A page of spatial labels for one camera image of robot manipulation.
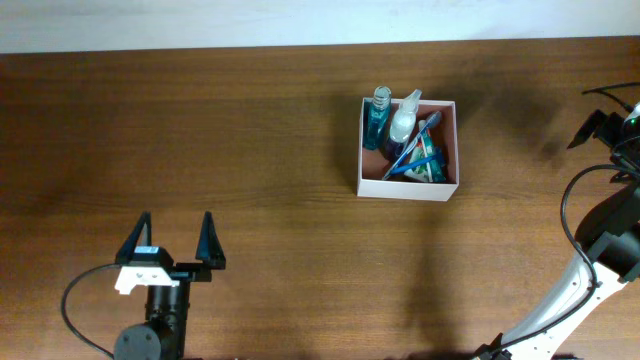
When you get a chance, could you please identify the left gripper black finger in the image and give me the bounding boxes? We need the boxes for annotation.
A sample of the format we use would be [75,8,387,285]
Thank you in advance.
[195,211,226,270]
[115,212,151,264]

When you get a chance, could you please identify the blue white toothbrush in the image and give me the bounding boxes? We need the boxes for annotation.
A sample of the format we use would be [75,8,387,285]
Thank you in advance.
[382,111,442,181]

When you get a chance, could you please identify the blue disposable razor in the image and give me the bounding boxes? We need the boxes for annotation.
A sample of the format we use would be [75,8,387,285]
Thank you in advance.
[389,148,445,175]

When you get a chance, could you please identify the white green toothpaste tube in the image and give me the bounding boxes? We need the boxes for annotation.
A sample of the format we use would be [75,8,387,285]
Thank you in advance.
[416,129,446,183]

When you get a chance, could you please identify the green soap box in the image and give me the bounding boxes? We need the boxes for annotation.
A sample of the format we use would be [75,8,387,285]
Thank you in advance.
[404,145,433,183]

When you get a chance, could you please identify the purple foam pump bottle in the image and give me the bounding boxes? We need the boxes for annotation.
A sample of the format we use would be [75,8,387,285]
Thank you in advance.
[385,89,422,162]

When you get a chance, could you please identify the teal mouthwash bottle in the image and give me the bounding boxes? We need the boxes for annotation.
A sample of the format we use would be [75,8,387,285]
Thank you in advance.
[363,86,392,150]

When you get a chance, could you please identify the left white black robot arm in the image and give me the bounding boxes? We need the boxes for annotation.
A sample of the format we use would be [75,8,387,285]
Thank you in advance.
[113,211,226,360]

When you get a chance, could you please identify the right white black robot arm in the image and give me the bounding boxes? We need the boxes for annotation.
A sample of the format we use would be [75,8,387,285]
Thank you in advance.
[473,105,639,360]

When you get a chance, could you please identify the white pink-lined open box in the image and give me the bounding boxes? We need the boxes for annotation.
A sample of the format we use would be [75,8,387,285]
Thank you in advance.
[357,97,460,202]

